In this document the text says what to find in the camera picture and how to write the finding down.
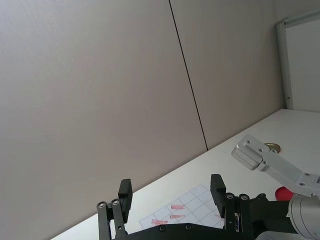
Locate round brass table grommet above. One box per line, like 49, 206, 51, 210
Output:
263, 142, 282, 154

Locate white grid paper, red marks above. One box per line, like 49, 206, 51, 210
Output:
138, 184, 226, 230

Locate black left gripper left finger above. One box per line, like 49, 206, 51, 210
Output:
96, 178, 134, 240

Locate white board with grey frame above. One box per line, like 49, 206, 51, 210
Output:
275, 9, 320, 113

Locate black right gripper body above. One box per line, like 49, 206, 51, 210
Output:
241, 193, 292, 240

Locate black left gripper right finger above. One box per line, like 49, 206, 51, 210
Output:
210, 173, 250, 233

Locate red round disc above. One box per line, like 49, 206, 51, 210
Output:
274, 186, 295, 201

